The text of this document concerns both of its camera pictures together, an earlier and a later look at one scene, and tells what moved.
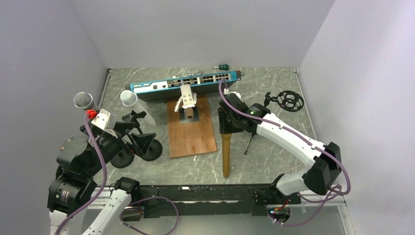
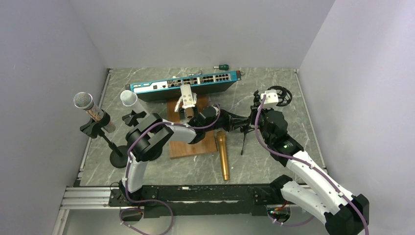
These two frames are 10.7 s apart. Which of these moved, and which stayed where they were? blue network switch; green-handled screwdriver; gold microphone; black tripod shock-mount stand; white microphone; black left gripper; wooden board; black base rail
Moved: gold microphone; black tripod shock-mount stand; black left gripper
Stayed: blue network switch; green-handled screwdriver; white microphone; black base rail; wooden board
